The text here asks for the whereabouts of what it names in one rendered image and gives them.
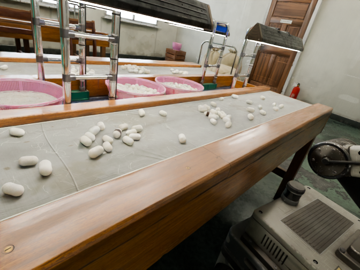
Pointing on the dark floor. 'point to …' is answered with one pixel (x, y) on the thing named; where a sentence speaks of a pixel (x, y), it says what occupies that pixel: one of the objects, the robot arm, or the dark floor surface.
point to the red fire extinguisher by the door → (295, 91)
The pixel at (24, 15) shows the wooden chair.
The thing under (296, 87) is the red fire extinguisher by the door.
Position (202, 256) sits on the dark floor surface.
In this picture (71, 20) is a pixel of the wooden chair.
